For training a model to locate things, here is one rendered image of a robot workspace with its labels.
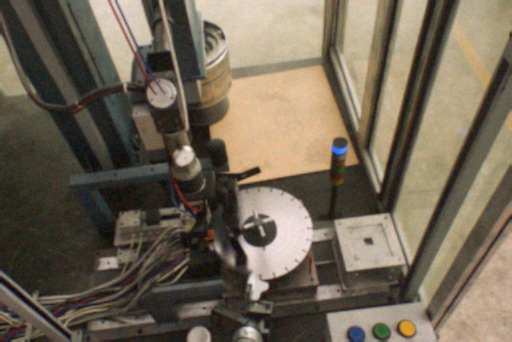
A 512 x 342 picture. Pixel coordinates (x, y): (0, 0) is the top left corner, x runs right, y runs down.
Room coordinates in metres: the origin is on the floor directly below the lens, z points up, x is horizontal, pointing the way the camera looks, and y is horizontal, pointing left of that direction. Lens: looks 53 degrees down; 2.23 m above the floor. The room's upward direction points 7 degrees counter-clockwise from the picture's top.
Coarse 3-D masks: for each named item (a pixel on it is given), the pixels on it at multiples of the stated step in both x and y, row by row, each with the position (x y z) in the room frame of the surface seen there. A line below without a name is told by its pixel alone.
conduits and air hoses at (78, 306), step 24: (168, 240) 0.77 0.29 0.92; (144, 264) 0.70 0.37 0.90; (96, 288) 0.70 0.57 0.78; (120, 288) 0.68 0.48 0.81; (144, 288) 0.62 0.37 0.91; (0, 312) 0.66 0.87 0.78; (48, 312) 0.65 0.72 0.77; (72, 312) 0.64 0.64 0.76; (96, 312) 0.62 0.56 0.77; (120, 312) 0.59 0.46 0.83; (24, 336) 0.58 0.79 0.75
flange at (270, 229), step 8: (264, 216) 0.79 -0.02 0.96; (248, 224) 0.77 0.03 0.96; (264, 224) 0.75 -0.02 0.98; (272, 224) 0.76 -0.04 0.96; (248, 232) 0.74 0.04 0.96; (256, 232) 0.73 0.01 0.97; (264, 232) 0.73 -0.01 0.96; (272, 232) 0.73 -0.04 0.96; (248, 240) 0.71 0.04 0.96; (256, 240) 0.71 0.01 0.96; (264, 240) 0.70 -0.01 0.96; (272, 240) 0.70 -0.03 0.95
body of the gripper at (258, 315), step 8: (248, 304) 0.50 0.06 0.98; (256, 304) 0.50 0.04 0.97; (264, 304) 0.50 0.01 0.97; (248, 312) 0.47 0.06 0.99; (256, 312) 0.47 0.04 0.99; (264, 312) 0.47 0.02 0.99; (248, 320) 0.45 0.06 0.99; (256, 320) 0.45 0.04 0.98; (264, 320) 0.45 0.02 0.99; (240, 328) 0.42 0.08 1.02; (256, 328) 0.42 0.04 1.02; (264, 328) 0.43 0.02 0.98; (264, 336) 0.41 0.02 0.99
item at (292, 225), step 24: (240, 192) 0.90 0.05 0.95; (264, 192) 0.89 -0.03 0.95; (216, 216) 0.82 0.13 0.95; (240, 216) 0.81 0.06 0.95; (288, 216) 0.78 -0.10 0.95; (216, 240) 0.73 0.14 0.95; (240, 240) 0.72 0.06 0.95; (288, 240) 0.70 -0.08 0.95; (240, 264) 0.64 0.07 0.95; (264, 264) 0.63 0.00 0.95; (288, 264) 0.62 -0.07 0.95
